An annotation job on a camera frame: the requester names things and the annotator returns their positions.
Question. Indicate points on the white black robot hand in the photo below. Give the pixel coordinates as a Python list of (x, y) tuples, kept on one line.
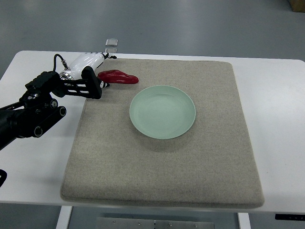
[(93, 59)]

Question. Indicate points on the red pepper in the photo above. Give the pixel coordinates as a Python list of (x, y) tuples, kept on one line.
[(117, 76)]

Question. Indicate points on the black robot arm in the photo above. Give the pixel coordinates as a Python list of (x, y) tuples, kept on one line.
[(37, 111)]

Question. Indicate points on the lower floor socket plate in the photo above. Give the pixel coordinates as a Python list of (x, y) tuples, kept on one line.
[(111, 50)]

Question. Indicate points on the light green plate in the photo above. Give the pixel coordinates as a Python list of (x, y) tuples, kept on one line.
[(162, 112)]

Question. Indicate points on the beige felt mat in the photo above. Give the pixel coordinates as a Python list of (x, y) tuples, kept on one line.
[(177, 138)]

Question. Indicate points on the left white table leg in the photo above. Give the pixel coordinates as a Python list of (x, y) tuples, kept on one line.
[(64, 217)]

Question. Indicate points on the white table leg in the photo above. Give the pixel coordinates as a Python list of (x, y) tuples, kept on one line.
[(244, 221), (64, 217)]

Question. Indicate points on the right white table leg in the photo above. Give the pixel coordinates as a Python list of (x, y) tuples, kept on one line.
[(244, 221)]

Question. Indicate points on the cardboard box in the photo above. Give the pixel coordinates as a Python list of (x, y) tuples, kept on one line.
[(297, 5)]

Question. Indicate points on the black table control panel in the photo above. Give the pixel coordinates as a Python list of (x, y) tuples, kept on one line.
[(291, 217)]

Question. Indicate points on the metal table base plate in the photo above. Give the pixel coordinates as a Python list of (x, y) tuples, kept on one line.
[(121, 223)]

